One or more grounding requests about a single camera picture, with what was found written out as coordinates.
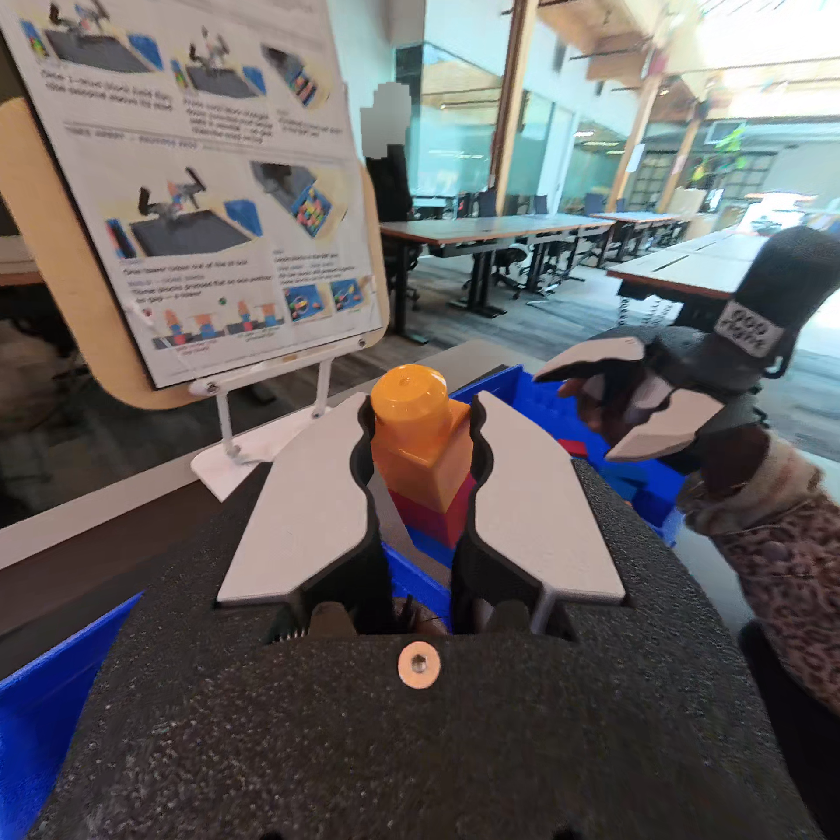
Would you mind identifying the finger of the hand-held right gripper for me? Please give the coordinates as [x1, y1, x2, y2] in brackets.
[605, 388, 726, 462]
[535, 336, 647, 383]

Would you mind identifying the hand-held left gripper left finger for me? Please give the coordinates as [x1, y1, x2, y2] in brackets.
[215, 392, 396, 636]

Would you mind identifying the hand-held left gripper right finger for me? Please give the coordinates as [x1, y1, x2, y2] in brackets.
[449, 391, 626, 636]

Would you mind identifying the blue plastic bin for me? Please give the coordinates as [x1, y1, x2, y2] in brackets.
[384, 364, 686, 632]
[0, 592, 144, 840]

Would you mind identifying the pile of plastic blocks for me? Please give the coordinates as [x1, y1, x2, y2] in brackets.
[558, 438, 647, 505]

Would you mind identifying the red plastic block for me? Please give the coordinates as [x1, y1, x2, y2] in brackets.
[387, 476, 476, 549]

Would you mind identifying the blue plastic block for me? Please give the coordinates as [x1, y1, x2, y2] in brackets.
[406, 525, 457, 568]

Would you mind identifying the orange plastic block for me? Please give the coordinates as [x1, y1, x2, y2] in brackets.
[369, 364, 475, 513]

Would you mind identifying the person's right forearm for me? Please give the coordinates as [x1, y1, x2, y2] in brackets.
[676, 433, 840, 716]

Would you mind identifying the person's right hand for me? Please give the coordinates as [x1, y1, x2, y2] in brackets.
[558, 377, 772, 506]

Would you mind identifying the white top office desk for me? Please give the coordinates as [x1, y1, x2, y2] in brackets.
[607, 230, 770, 329]

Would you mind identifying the green potted plant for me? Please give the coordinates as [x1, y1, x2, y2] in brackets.
[692, 121, 749, 181]

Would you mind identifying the long office desk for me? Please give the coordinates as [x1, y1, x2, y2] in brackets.
[379, 213, 616, 343]

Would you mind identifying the dark cloth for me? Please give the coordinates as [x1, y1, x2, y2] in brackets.
[738, 620, 840, 840]

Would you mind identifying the wooden display board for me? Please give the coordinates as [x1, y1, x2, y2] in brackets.
[0, 97, 392, 411]

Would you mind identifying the instruction poster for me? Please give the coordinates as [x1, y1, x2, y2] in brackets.
[0, 0, 385, 389]

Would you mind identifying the wooden desk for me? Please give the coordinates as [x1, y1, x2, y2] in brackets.
[0, 235, 43, 287]

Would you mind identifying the wooden post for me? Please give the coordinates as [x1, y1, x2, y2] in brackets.
[492, 0, 540, 214]

